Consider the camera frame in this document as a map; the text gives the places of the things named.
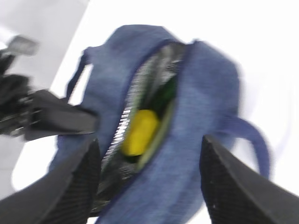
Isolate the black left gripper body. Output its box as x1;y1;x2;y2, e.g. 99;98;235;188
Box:
0;92;40;140

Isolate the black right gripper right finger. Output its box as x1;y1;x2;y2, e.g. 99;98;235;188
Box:
200;135;299;224

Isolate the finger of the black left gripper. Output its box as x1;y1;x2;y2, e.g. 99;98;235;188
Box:
24;90;98;140

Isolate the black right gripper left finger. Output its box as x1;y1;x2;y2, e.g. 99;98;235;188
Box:
0;139;100;224

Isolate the yellow lemon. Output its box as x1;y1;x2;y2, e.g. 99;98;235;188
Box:
122;110;160;157

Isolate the dark blue lunch bag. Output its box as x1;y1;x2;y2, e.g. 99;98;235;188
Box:
48;24;273;224

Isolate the green cucumber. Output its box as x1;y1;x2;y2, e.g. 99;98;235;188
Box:
127;77;178;163

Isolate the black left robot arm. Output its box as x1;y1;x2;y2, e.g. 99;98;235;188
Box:
0;53;99;141

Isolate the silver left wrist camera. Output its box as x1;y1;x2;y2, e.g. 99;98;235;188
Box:
7;35;39;56

